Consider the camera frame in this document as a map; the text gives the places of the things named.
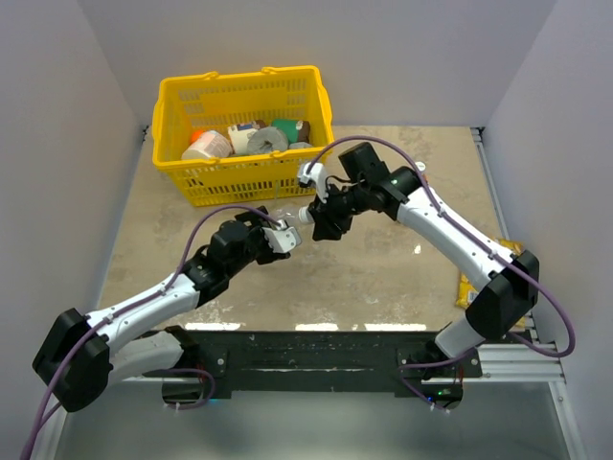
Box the yellow snack bag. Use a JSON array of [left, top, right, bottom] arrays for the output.
[[453, 238, 533, 332]]

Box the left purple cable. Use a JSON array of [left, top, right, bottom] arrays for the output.
[[19, 204, 288, 460]]

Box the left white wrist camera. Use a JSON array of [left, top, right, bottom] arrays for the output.
[[262, 219, 302, 254]]

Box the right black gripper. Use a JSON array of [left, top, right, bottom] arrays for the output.
[[310, 181, 372, 241]]

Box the brown packet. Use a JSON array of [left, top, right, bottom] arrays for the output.
[[295, 120, 310, 143]]

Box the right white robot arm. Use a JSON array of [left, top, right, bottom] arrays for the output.
[[298, 142, 539, 377]]

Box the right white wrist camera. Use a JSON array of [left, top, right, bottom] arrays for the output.
[[297, 162, 329, 203]]

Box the yellow plastic shopping basket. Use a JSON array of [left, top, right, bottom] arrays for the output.
[[151, 65, 333, 207]]

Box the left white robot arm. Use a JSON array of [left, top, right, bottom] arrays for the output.
[[33, 206, 301, 412]]

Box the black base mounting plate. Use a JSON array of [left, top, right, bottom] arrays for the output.
[[152, 327, 483, 409]]

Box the white bottle orange cap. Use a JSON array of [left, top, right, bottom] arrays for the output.
[[181, 130, 234, 160]]

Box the large white bottle cap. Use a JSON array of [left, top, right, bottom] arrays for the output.
[[298, 206, 314, 225]]

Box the clear plastic bottle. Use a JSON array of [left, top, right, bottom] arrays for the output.
[[274, 204, 305, 227]]

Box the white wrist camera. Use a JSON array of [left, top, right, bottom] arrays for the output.
[[297, 162, 329, 203], [262, 219, 302, 254]]

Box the green packet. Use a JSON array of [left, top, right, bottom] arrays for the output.
[[271, 119, 303, 144]]

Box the white labelled carton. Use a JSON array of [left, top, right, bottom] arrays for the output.
[[227, 120, 267, 155]]

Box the grey tape roll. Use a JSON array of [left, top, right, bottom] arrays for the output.
[[247, 126, 289, 154]]

